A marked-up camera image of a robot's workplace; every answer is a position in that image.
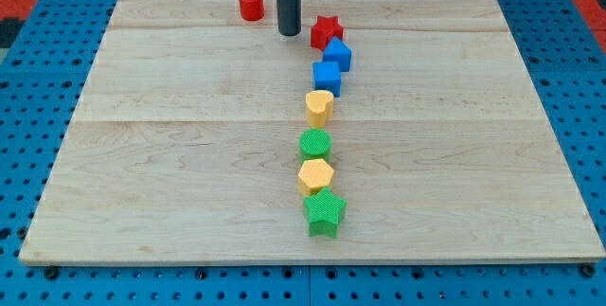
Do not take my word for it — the red star block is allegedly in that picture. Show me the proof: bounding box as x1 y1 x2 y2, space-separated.
310 15 344 50

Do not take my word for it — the blue triangle block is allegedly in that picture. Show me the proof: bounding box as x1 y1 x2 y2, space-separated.
322 37 352 72

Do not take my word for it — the green star block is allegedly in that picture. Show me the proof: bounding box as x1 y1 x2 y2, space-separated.
303 187 348 239

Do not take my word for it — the red cylinder block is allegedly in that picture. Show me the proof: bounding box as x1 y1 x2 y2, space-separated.
239 0 264 21

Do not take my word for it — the blue cube block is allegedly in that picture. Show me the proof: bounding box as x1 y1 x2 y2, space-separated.
312 62 342 98

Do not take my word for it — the yellow heart block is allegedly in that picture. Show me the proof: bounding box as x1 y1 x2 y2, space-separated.
305 90 334 128

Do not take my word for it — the green cylinder block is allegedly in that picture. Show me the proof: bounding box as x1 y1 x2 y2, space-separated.
299 128 332 163

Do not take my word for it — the light wooden board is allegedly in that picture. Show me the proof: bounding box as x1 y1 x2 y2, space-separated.
19 0 605 266

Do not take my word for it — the yellow hexagon block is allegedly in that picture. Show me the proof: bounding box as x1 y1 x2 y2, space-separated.
297 158 335 197

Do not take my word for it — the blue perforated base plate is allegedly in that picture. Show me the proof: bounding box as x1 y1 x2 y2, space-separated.
1 0 605 305

